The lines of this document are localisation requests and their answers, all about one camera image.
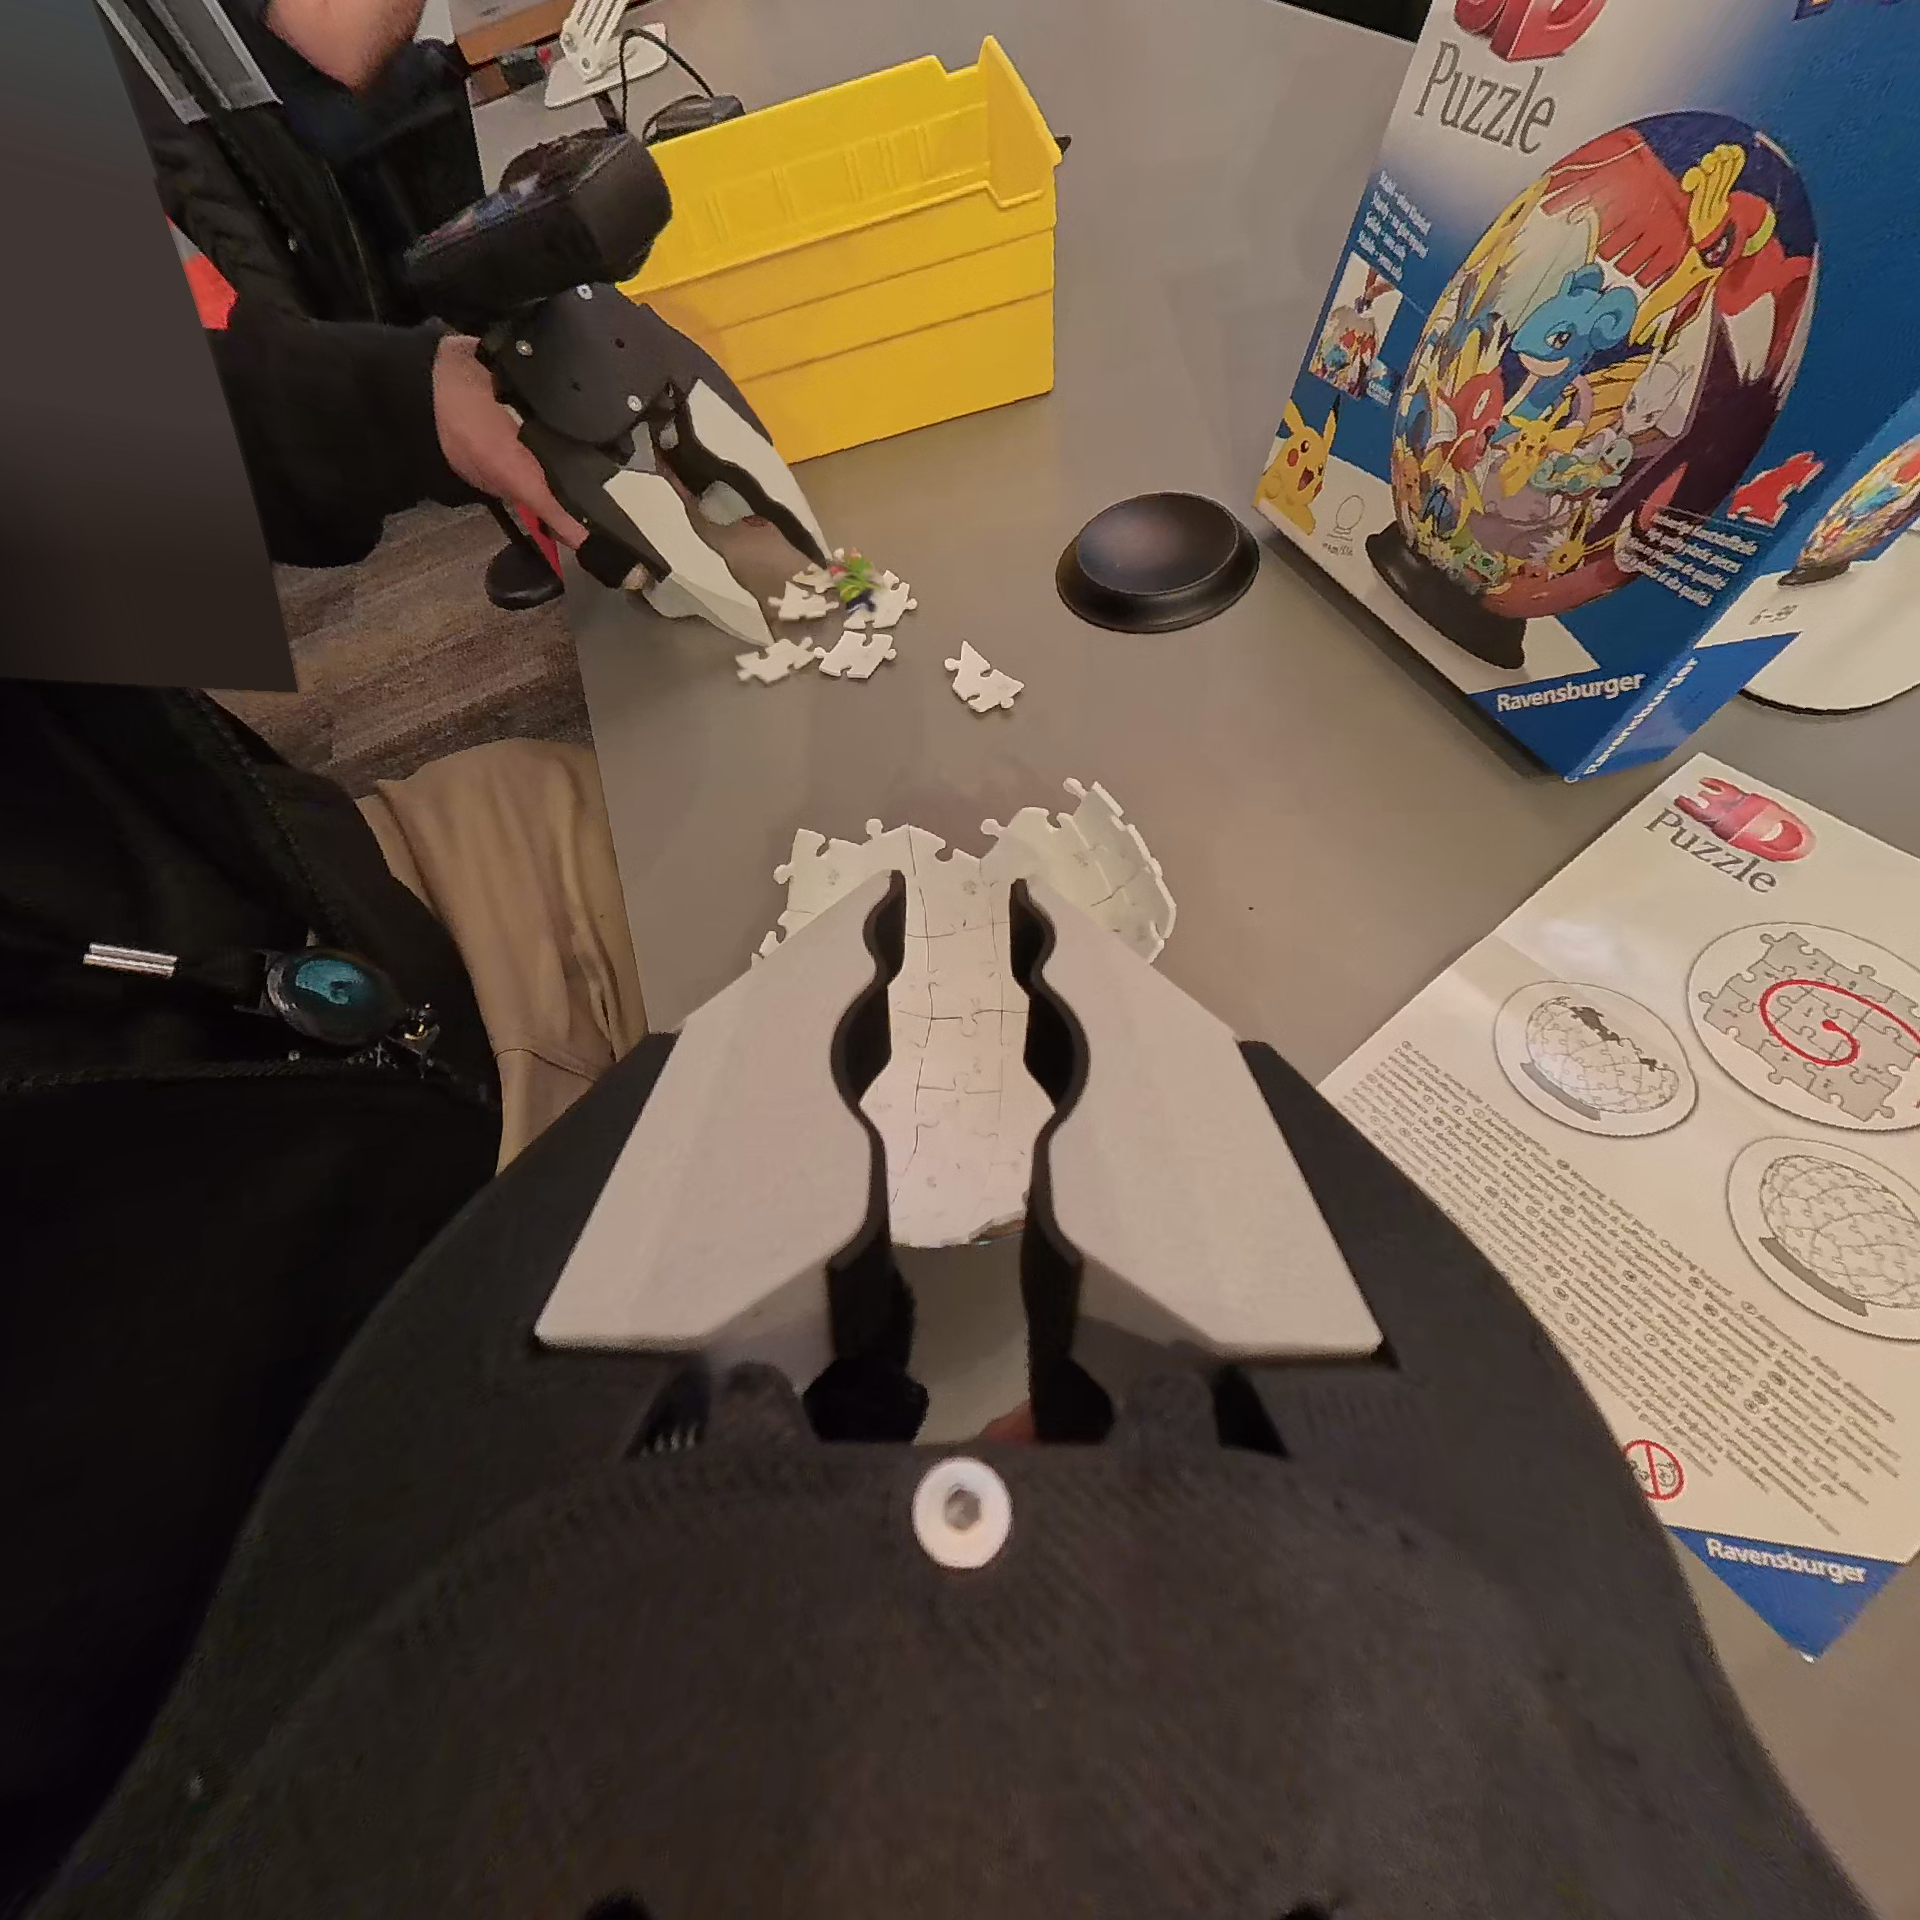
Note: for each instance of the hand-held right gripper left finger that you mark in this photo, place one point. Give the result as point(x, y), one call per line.
point(705, 1200)

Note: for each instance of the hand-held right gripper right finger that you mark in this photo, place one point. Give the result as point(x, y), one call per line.
point(1214, 1200)

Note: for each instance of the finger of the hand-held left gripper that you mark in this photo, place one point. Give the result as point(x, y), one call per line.
point(765, 481)
point(676, 555)

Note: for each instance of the pile of puzzle pieces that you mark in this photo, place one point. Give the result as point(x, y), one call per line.
point(855, 657)

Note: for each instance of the partly built white puzzle ball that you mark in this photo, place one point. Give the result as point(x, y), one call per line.
point(961, 1050)

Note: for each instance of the person's left forearm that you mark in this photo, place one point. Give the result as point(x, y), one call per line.
point(316, 435)

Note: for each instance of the black round ball stand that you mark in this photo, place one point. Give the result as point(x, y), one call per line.
point(1156, 546)

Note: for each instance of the blue cartoon puzzle box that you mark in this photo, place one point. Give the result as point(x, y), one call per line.
point(1576, 374)

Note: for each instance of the person's left hand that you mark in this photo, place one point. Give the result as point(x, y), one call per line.
point(480, 435)

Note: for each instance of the yellow plastic bin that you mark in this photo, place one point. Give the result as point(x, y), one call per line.
point(869, 299)

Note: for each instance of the black power adapter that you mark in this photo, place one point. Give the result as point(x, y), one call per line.
point(691, 117)

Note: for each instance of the folded paper instruction leaflet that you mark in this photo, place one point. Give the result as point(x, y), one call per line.
point(1500, 1200)

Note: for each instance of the white desk device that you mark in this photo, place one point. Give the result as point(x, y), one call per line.
point(600, 59)

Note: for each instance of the white flat board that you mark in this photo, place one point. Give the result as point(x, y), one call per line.
point(1861, 644)

